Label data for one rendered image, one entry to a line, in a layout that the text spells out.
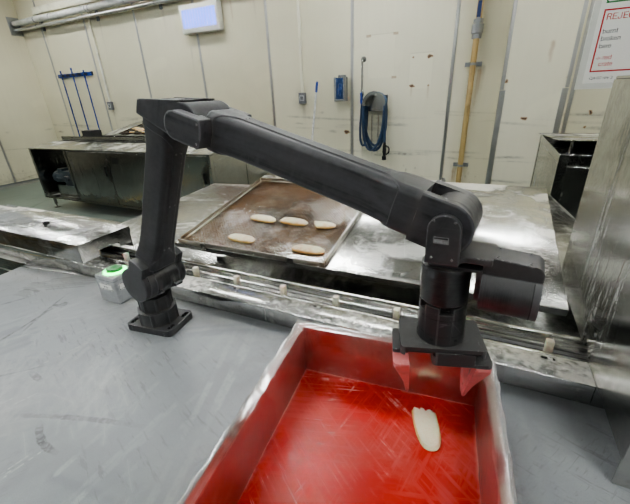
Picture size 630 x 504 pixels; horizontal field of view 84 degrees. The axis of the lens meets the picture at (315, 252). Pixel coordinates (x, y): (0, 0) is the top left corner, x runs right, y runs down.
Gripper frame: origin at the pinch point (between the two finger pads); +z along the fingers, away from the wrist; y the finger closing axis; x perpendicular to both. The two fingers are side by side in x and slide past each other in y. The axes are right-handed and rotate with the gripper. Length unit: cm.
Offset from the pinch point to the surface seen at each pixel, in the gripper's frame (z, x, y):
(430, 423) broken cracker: 7.9, -0.5, -0.1
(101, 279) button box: 1, -29, 77
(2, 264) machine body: 11, -55, 143
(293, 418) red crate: 8.5, 0.6, 21.0
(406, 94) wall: -34, -403, -20
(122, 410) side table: 8, 3, 50
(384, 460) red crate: 8.8, 5.8, 6.8
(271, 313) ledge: 5.6, -23.9, 31.5
